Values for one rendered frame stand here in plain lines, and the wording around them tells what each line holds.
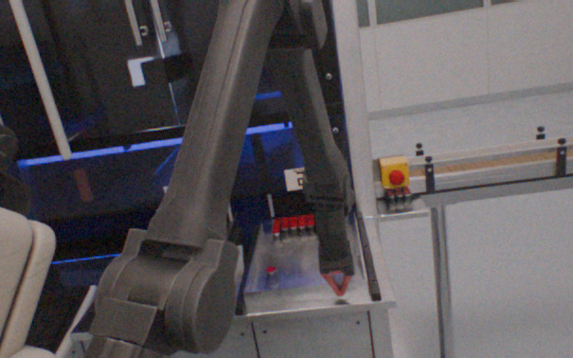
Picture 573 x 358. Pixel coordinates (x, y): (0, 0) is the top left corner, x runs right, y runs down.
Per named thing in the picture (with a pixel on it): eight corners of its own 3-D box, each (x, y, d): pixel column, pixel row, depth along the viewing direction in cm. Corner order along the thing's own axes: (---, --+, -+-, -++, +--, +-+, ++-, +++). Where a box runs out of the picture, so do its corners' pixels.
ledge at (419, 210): (375, 203, 151) (374, 197, 150) (419, 197, 150) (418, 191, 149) (381, 222, 138) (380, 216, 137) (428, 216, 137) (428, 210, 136)
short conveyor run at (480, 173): (375, 215, 147) (369, 165, 142) (369, 195, 162) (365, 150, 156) (624, 185, 140) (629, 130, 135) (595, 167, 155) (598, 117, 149)
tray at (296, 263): (262, 235, 138) (260, 223, 137) (356, 223, 135) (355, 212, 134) (246, 307, 106) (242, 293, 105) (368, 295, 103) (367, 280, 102)
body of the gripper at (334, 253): (349, 246, 104) (346, 215, 102) (353, 273, 95) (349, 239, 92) (319, 250, 105) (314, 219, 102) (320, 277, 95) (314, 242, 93)
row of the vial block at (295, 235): (276, 241, 133) (273, 225, 131) (342, 233, 131) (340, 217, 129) (275, 244, 131) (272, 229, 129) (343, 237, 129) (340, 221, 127)
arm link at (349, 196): (301, 174, 93) (346, 178, 90) (319, 154, 103) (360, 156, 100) (304, 231, 98) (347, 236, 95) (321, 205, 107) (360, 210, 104)
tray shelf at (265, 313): (142, 240, 153) (140, 234, 152) (370, 211, 146) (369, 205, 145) (70, 341, 108) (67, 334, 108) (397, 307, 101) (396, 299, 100)
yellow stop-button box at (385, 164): (380, 180, 141) (377, 156, 138) (405, 177, 140) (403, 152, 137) (383, 190, 134) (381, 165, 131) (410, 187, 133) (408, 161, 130)
